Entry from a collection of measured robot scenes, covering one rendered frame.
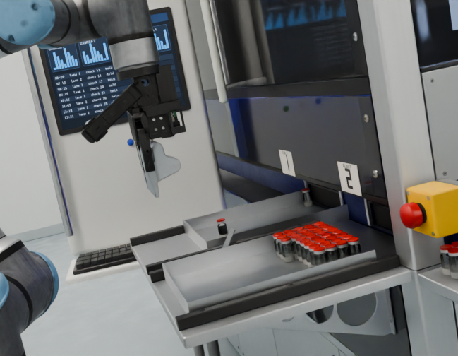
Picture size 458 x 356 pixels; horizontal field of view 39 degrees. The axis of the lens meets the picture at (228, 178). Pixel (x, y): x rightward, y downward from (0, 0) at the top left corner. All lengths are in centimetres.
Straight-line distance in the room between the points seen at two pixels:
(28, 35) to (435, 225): 65
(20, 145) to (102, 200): 456
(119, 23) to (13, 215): 562
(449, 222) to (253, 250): 47
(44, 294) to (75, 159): 84
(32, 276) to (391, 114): 67
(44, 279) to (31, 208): 538
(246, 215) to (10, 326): 79
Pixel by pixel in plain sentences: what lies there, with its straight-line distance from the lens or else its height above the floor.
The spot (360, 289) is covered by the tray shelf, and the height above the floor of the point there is 87.
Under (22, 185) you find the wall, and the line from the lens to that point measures 654.
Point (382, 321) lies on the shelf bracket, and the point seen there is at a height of 76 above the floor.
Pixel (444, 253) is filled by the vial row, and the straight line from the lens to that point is 108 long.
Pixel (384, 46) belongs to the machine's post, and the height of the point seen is 125.
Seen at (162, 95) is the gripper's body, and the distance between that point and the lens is 104.
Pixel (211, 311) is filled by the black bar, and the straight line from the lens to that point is 105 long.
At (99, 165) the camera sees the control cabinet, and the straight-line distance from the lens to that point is 196.
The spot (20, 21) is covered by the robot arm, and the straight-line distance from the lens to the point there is 92.
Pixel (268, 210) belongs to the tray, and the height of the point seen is 88.
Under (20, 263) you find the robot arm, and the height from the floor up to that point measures 101.
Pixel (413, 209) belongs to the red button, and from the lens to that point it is 101.
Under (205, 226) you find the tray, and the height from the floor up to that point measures 89.
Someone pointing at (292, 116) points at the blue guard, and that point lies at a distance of 146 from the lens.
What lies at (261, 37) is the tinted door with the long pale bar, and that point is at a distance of 159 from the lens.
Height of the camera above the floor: 127
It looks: 10 degrees down
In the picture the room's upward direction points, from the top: 11 degrees counter-clockwise
